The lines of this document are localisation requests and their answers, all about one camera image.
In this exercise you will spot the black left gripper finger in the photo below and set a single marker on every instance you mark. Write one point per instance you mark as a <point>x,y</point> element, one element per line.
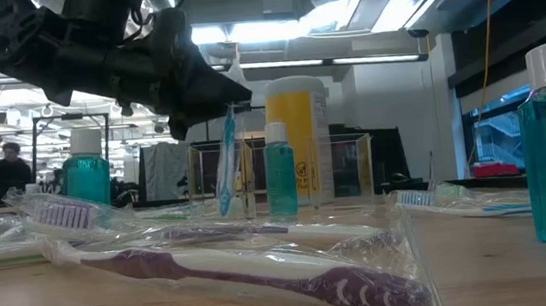
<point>208,104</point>
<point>207,74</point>

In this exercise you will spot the blue toothbrush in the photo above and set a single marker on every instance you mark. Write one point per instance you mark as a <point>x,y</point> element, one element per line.
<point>415,198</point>
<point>228,162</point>

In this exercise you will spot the purple toothbrush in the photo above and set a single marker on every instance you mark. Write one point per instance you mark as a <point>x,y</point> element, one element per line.
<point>65,215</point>
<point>366,289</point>

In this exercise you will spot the grey fabric cover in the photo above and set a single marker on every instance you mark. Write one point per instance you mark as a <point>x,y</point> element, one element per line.
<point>166,170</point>

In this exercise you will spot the yellow wipes canister white lid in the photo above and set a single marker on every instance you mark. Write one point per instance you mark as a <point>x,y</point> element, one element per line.
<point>295,121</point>

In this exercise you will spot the long ceiling light strip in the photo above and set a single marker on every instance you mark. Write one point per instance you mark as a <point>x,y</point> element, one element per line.
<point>329,61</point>

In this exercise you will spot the clear acrylic organizer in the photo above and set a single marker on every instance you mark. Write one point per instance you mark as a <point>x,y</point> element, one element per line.
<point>365,164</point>

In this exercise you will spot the person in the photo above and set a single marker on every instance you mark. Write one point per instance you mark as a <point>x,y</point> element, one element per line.
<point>11,178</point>

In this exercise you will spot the black box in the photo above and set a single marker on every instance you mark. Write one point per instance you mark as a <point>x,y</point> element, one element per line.
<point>394,156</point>

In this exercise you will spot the red box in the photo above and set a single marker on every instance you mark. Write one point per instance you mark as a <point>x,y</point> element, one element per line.
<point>495,170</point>

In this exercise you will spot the black stand frame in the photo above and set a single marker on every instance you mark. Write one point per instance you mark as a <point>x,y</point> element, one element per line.
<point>68,116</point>

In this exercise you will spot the black aluminium table frame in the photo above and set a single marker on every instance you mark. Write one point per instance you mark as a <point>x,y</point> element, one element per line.
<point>497,182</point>

